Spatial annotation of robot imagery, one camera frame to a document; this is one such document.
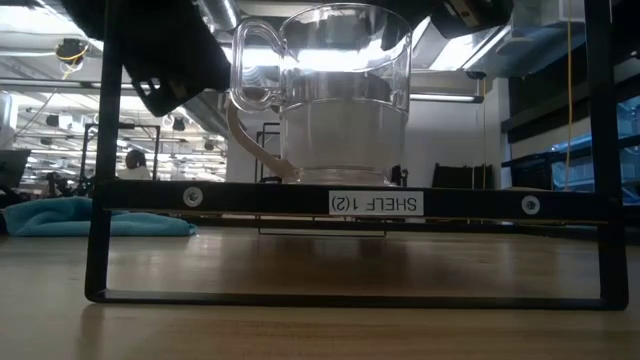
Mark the clear glass mug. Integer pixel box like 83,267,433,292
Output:
228,2,414,187

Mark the black cabinet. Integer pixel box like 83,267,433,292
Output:
431,162,495,191

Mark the thin yellow hanging cord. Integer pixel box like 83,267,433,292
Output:
563,0,574,192

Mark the wooden tray with black handles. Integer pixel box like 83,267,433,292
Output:
83,0,630,312

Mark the black aluminium table frame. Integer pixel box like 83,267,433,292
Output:
189,216,640,236

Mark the blue cloth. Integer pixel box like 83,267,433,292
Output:
3,195,199,238

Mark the black metal rack frame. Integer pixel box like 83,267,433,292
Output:
79,122,162,182

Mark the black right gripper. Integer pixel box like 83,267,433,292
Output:
429,0,516,40

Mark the dark desk monitor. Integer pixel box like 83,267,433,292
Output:
0,148,32,190

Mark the person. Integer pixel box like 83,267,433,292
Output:
115,148,154,182

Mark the black yellow cable reel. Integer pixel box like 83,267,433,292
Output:
53,37,90,66

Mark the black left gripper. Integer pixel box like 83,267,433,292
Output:
59,0,232,119

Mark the ceiling strip light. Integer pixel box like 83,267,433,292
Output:
409,92,485,105

